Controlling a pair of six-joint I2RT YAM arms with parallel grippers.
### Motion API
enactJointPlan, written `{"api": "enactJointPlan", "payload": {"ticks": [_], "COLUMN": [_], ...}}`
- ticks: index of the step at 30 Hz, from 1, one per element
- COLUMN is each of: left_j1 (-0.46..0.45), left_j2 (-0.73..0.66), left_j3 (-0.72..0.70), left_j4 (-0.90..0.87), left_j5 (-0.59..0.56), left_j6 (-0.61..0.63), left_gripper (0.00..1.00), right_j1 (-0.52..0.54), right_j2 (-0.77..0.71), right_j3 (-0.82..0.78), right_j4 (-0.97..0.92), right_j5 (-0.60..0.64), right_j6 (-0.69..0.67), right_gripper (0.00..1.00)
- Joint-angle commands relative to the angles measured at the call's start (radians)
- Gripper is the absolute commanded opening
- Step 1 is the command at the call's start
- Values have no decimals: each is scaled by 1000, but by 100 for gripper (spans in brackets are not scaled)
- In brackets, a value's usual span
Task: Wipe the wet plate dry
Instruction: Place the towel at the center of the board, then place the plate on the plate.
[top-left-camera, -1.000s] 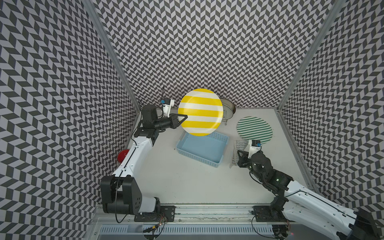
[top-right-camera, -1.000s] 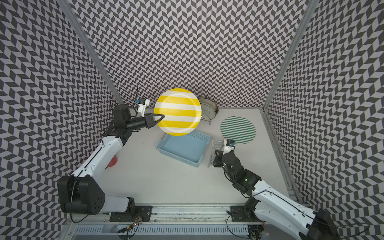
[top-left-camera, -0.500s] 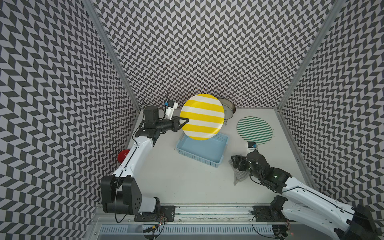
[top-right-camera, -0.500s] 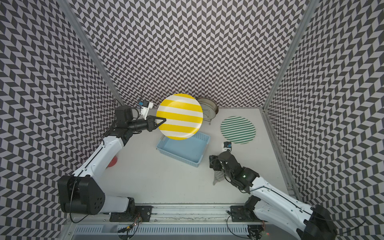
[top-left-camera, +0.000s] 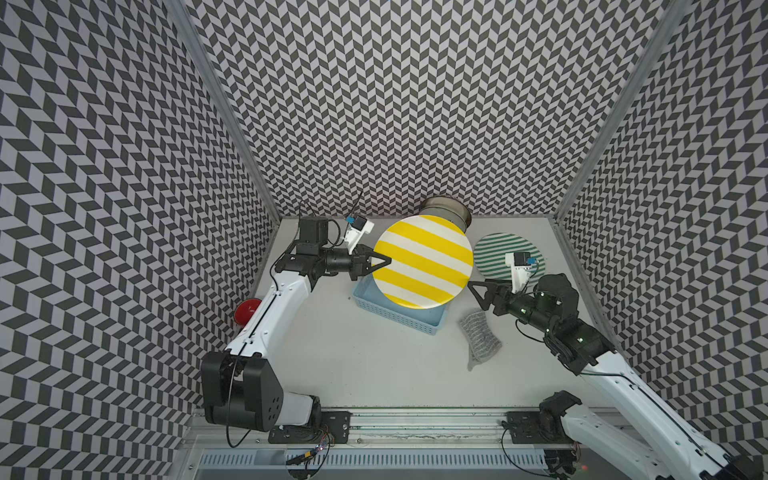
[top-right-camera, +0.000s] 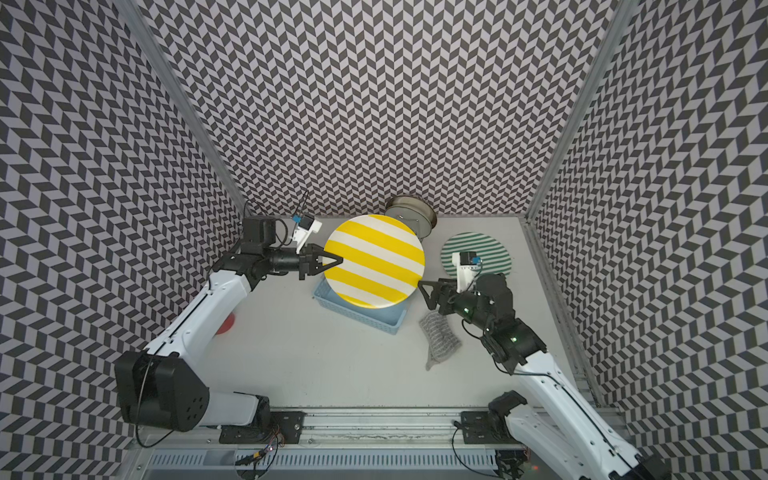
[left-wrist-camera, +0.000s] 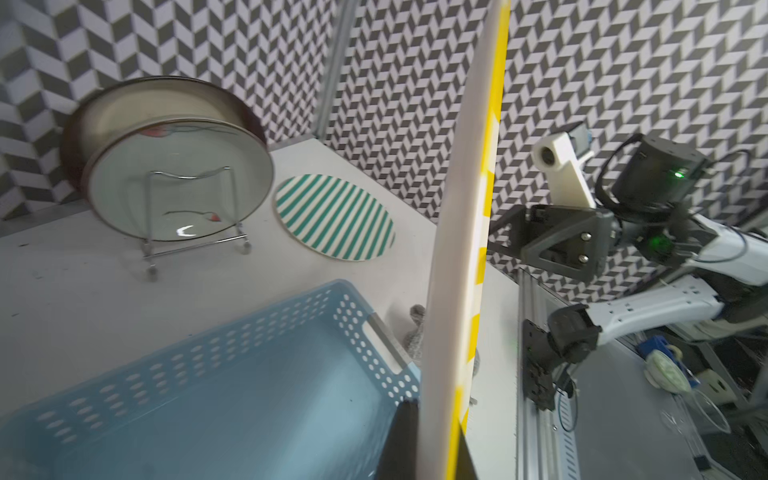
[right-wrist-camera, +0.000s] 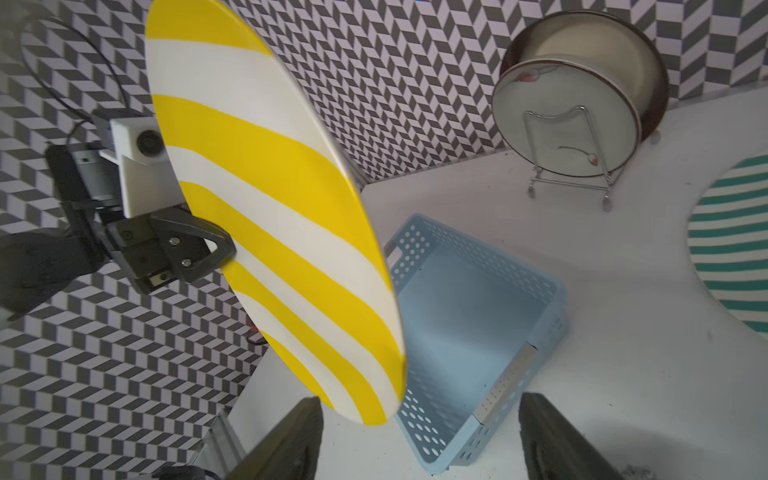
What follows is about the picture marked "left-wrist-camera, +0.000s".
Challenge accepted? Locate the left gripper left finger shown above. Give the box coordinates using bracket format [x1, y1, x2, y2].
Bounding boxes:
[374, 400, 419, 480]

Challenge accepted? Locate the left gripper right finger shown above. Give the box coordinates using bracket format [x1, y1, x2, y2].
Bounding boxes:
[455, 429, 478, 480]

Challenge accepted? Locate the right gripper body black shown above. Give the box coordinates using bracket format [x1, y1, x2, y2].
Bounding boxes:
[488, 204, 615, 283]

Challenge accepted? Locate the yellow striped plate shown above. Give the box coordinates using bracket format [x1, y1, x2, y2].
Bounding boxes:
[415, 1, 510, 479]

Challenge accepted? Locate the green striped plate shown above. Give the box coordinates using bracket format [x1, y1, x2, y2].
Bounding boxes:
[274, 173, 396, 262]

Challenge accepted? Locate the grey knitted dish cloth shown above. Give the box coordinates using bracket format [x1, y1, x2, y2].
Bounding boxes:
[403, 304, 426, 365]

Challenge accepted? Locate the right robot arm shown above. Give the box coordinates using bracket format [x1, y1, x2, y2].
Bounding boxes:
[491, 132, 767, 410]

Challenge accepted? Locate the light blue plastic basket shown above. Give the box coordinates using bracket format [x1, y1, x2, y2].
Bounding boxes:
[1, 280, 421, 479]

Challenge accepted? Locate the aluminium mounting rail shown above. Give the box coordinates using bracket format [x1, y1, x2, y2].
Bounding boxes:
[517, 268, 581, 479]

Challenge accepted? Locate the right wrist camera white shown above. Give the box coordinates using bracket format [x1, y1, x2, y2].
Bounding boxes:
[532, 121, 596, 209]

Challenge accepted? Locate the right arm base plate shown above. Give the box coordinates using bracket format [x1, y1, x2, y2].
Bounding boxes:
[522, 319, 562, 411]

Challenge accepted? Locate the wire lid stand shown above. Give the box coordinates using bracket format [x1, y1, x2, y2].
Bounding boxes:
[141, 165, 252, 281]

